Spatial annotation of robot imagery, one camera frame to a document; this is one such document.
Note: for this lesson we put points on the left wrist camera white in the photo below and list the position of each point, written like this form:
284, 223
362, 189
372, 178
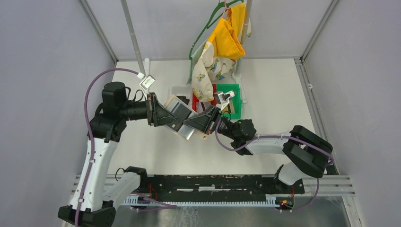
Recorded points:
146, 82

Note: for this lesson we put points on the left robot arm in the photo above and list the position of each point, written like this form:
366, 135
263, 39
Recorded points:
91, 205

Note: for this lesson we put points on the metal rack pole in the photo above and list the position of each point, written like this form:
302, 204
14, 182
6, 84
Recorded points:
133, 37
244, 35

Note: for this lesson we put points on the beige card holder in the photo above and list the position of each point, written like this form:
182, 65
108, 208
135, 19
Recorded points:
181, 111

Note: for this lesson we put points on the red plastic bin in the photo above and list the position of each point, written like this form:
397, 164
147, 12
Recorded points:
198, 105

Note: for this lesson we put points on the right metal rack pole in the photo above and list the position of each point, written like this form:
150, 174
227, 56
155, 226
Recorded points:
244, 35

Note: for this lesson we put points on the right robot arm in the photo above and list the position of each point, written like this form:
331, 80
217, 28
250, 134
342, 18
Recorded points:
308, 154

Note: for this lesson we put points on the left metal rack pole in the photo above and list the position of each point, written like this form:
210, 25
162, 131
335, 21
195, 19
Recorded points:
133, 37

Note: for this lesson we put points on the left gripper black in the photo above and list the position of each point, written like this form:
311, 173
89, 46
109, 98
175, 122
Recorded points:
158, 115

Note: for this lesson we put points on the green clothes hanger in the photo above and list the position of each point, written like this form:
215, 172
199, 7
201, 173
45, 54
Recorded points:
212, 20

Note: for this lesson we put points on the green plastic bin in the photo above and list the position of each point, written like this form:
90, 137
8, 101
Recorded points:
237, 100

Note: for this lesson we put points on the clear plastic bin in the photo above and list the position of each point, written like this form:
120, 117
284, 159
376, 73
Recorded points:
181, 90

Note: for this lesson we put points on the left white rack foot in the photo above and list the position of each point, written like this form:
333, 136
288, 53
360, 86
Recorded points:
146, 64

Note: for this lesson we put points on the white slotted cable duct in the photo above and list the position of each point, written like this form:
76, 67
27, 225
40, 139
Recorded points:
134, 200

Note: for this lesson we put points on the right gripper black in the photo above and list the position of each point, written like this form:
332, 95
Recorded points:
202, 122

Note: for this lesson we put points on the black card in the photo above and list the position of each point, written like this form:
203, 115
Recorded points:
183, 100

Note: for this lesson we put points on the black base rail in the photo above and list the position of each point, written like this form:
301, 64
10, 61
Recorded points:
216, 188

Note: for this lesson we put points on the yellow patterned garment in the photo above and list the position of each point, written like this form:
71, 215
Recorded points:
215, 58

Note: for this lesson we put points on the gold card with stripe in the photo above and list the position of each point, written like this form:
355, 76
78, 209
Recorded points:
230, 108

